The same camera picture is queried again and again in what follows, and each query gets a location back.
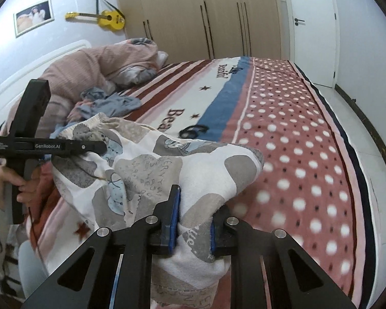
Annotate pink garment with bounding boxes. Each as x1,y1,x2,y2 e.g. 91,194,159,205
67,101,94,123

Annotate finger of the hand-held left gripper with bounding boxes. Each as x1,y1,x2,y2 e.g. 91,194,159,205
70,140,107,158

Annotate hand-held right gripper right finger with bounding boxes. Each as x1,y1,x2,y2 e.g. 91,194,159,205
209,204,357,309

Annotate yellow guitar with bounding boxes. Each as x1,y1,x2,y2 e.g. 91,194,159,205
65,0,126,32

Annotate bear print white pants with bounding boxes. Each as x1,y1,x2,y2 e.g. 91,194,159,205
51,113,264,309

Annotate striped star print blanket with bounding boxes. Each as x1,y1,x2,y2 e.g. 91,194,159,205
22,56,378,309

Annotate beige wardrobe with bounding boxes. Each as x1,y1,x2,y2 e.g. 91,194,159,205
116,0,292,60

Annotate pink ribbed quilt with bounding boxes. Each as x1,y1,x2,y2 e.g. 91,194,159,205
2,38,168,142

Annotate blue-grey garment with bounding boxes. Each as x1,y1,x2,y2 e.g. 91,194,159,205
67,87,142,119

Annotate framed wall photo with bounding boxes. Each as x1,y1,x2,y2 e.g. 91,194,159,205
13,0,55,37

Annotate person's grey trouser leg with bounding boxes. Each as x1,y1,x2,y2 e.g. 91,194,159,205
17,240,50,300

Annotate white door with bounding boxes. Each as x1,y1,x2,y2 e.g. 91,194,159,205
283,0,340,87

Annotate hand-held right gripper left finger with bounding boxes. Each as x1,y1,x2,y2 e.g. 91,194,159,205
19,184,182,309

